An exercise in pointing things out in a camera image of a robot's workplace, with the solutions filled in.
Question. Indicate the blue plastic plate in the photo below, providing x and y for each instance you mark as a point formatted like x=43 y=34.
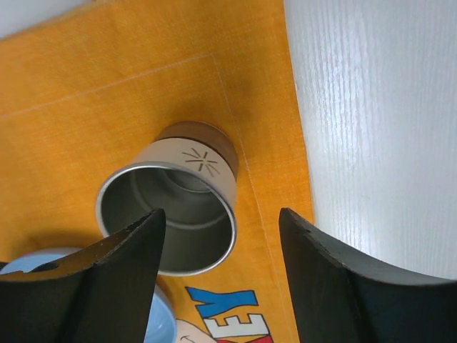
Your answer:
x=161 y=326

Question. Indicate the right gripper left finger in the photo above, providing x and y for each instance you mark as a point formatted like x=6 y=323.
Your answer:
x=101 y=293

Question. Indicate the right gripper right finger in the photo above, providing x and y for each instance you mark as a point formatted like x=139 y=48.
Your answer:
x=340 y=294

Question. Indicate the orange Mickey Mouse cloth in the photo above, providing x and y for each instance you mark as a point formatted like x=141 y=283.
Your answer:
x=82 y=95

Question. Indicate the small metal cup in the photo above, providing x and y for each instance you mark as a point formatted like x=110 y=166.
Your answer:
x=190 y=171

